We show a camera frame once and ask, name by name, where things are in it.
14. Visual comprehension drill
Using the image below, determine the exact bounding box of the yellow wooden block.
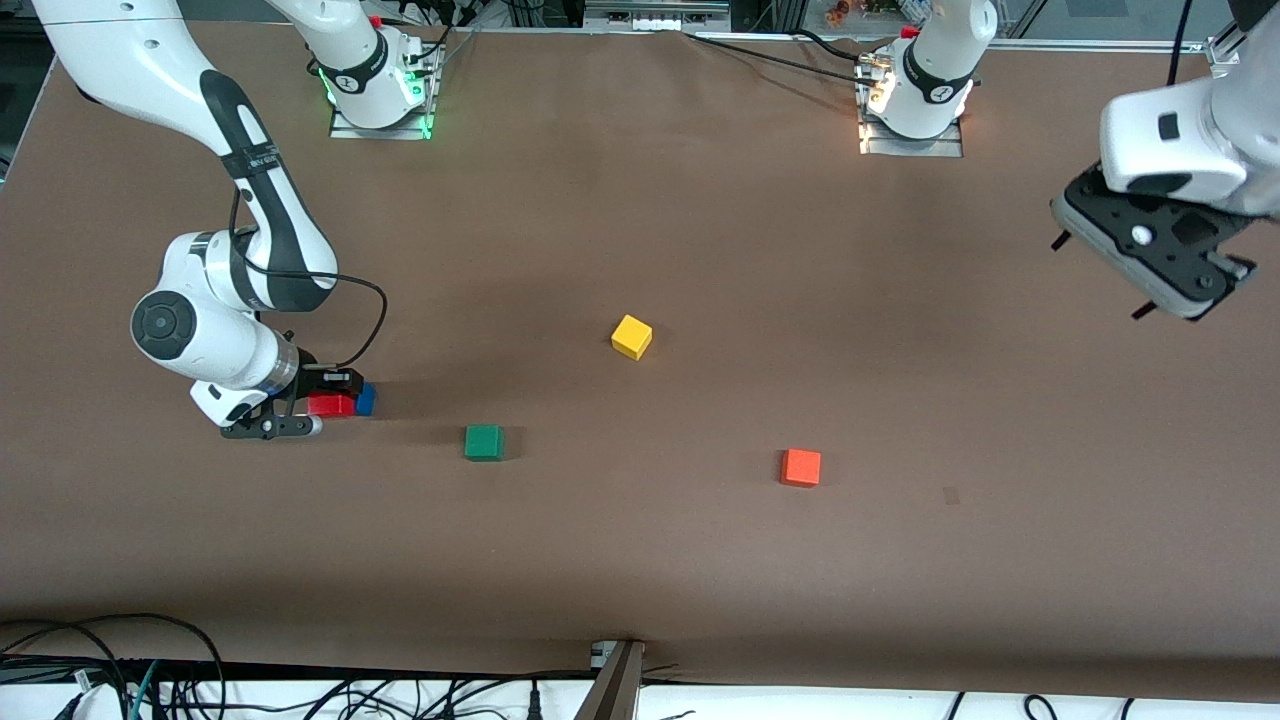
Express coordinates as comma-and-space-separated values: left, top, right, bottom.
611, 314, 654, 362

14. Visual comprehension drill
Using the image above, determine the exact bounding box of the brown table cover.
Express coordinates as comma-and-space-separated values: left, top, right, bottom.
0, 20, 1280, 701

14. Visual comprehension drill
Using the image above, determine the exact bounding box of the grey power strip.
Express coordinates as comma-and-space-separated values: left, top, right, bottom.
585, 0, 731, 31

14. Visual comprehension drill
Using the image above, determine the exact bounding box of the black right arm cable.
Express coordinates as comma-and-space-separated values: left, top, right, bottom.
228, 185, 389, 371

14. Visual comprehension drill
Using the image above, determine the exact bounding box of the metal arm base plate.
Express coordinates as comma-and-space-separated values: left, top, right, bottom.
858, 115, 965, 158
330, 100, 433, 141

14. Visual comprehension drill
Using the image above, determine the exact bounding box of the aluminium frame rail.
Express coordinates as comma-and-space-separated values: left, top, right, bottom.
985, 38, 1216, 51

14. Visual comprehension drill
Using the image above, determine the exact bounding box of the black looped cable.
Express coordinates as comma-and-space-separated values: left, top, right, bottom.
0, 612, 229, 720

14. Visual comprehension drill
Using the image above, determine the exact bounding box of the green cable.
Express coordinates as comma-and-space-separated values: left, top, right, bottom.
128, 660, 161, 720

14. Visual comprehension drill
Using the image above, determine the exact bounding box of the aluminium profile post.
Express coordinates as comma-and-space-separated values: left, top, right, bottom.
575, 640, 646, 720

